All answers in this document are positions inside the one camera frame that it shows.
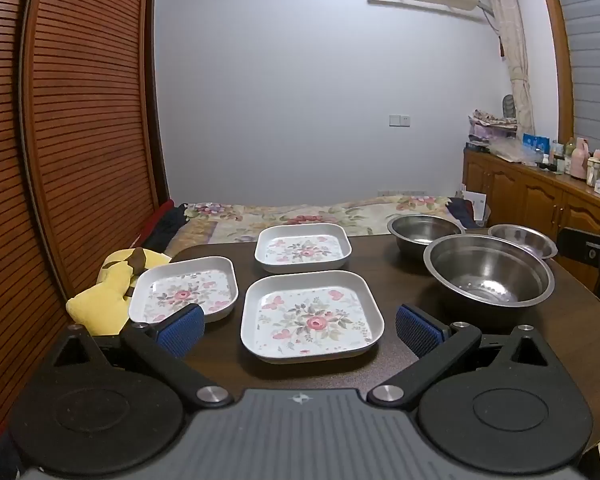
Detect small steel bowl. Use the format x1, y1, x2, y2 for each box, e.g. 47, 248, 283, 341
487, 224, 559, 260

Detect medium steel bowl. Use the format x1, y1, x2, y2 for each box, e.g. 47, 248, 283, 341
386, 215, 467, 261

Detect pile of folded cloths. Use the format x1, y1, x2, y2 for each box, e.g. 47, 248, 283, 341
469, 109, 518, 143

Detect dark blue blanket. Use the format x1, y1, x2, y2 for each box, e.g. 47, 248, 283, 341
445, 197, 487, 231

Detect red and dark cloth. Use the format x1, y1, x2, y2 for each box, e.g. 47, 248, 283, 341
139, 200, 190, 256

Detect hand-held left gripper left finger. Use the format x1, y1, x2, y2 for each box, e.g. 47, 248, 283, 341
52, 304, 233, 409

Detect pink bottle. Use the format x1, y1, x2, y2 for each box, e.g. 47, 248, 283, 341
570, 137, 588, 178

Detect cream patterned curtain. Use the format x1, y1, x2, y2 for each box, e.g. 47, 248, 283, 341
480, 0, 536, 133

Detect wooden window frame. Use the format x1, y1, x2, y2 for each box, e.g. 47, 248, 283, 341
532, 0, 576, 146

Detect grey window blind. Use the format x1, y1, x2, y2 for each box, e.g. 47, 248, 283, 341
550, 0, 600, 156

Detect large floral square plate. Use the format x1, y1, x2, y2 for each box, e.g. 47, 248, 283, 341
240, 270, 385, 365

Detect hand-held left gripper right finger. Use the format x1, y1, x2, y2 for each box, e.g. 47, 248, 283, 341
367, 304, 553, 411

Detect white cardboard box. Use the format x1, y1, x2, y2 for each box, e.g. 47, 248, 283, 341
457, 185, 491, 226

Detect row of small bottles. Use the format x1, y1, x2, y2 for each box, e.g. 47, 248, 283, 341
540, 139, 600, 186

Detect clear plastic bags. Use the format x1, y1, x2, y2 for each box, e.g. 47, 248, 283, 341
490, 137, 541, 166

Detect yellow plush toy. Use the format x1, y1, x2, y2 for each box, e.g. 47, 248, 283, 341
66, 247, 173, 336

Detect wooden slatted wardrobe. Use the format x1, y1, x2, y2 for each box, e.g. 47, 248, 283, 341
0, 0, 173, 461

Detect wooden cabinet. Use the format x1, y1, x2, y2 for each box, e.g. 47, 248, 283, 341
462, 147, 600, 306

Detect small floral square plate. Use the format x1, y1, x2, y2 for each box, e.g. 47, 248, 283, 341
128, 256, 239, 323
255, 224, 352, 275

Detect large steel bowl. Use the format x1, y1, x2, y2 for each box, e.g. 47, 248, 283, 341
423, 234, 556, 317

